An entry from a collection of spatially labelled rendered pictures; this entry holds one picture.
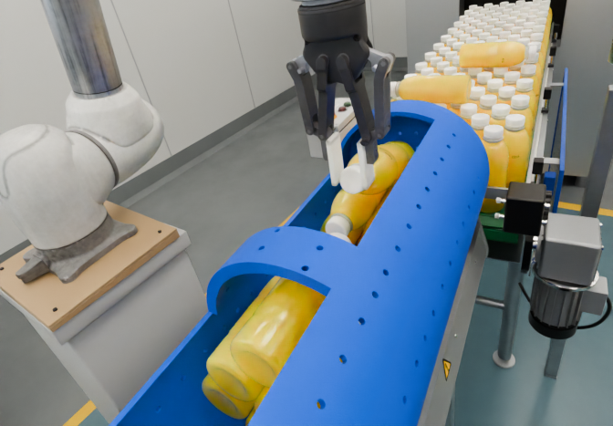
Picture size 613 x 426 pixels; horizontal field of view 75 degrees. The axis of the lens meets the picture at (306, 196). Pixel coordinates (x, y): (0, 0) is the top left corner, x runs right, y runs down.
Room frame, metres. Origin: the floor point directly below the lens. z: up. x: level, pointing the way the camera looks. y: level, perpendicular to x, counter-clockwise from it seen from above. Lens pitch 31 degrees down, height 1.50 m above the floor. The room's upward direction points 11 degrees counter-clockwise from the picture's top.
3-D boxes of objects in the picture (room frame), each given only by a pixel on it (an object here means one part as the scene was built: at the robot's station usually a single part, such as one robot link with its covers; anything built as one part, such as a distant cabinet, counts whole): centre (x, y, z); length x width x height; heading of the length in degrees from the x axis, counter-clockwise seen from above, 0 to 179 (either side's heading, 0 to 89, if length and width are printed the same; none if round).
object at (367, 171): (0.47, -0.09, 1.25); 0.03 x 0.01 x 0.07; 146
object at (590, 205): (0.86, -0.77, 0.55); 0.04 x 0.04 x 1.10; 56
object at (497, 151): (0.77, -0.43, 0.99); 0.07 x 0.07 x 0.19
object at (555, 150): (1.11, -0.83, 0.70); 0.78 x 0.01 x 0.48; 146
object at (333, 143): (0.50, -0.05, 1.25); 0.03 x 0.01 x 0.07; 146
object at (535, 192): (0.67, -0.44, 0.95); 0.10 x 0.07 x 0.10; 56
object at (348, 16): (0.48, -0.07, 1.40); 0.08 x 0.07 x 0.09; 56
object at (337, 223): (0.53, -0.04, 1.10); 0.04 x 0.02 x 0.04; 56
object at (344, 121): (1.08, -0.13, 1.05); 0.20 x 0.10 x 0.10; 146
